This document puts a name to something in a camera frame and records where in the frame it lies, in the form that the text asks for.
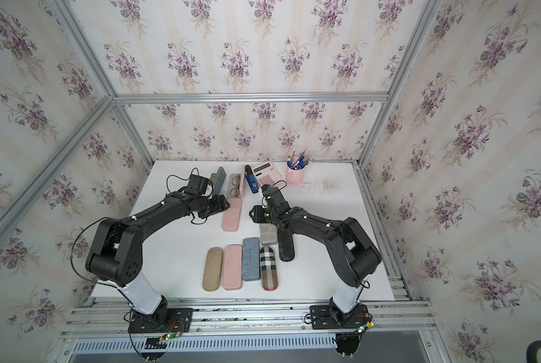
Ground aluminium rail frame front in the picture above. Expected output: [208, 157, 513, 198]
[45, 300, 451, 362]

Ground grey case yellow lining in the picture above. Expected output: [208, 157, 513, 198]
[210, 166, 227, 195]

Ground black tan glasses case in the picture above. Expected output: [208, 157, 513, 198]
[277, 228, 296, 263]

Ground teal glasses case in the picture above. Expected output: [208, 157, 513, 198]
[241, 237, 261, 281]

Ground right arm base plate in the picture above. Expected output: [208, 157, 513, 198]
[304, 304, 373, 331]

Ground pink calculator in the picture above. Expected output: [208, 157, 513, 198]
[252, 162, 283, 186]

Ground grey glasses case red glasses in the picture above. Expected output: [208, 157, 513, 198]
[259, 223, 278, 246]

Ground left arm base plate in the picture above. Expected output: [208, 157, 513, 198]
[128, 308, 193, 334]

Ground blue stapler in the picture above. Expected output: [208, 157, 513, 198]
[245, 165, 259, 194]

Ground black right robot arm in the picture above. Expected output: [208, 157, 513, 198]
[249, 185, 382, 316]

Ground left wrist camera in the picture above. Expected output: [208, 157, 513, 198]
[185, 174, 211, 196]

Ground brown frame glasses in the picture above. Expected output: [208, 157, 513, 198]
[229, 175, 241, 198]

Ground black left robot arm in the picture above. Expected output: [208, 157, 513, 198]
[86, 191, 230, 316]

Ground pink pen cup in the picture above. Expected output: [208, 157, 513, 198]
[286, 167, 305, 186]

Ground plaid glasses case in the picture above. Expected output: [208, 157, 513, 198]
[259, 246, 278, 291]

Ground pink case white glasses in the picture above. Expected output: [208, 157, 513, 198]
[222, 198, 243, 232]

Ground pink grey case back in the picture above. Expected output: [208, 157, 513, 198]
[227, 166, 246, 198]

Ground beige glasses case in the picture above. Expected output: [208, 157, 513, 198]
[202, 247, 224, 292]

